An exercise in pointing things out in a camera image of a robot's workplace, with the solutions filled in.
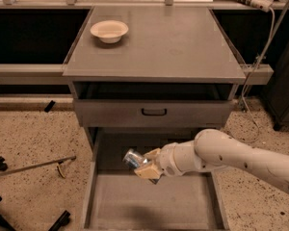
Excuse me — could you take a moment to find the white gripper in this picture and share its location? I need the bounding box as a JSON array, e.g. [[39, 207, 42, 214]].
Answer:
[[134, 141, 199, 184]]

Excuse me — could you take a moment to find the redbull can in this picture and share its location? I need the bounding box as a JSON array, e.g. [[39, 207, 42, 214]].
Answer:
[[122, 149, 148, 169]]

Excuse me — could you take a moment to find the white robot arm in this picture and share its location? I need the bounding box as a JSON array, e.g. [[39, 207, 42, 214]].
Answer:
[[135, 129, 289, 194]]

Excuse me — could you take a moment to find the open grey middle drawer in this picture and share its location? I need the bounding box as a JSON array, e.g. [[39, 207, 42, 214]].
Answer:
[[80, 128, 229, 231]]

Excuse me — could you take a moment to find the grey top drawer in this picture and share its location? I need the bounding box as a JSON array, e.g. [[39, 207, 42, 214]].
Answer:
[[73, 100, 233, 128]]

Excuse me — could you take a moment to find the grey drawer cabinet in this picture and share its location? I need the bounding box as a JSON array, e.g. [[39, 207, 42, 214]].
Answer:
[[64, 5, 245, 142]]

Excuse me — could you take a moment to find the long metal rod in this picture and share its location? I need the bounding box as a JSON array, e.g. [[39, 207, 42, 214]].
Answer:
[[0, 156, 77, 177]]

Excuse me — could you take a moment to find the small black block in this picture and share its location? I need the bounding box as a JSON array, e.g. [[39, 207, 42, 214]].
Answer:
[[44, 100, 56, 113]]

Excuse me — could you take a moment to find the black drawer handle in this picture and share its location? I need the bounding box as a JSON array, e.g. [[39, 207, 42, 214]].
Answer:
[[142, 108, 168, 116]]

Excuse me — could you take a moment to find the black bracket bottom left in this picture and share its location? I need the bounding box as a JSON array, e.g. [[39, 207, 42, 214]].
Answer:
[[48, 211, 70, 231]]

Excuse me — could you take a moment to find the grey rail beam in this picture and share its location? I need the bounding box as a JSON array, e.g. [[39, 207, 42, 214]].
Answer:
[[0, 64, 67, 85]]

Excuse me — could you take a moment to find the white cable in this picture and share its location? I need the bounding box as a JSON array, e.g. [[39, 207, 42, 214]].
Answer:
[[225, 7, 277, 144]]

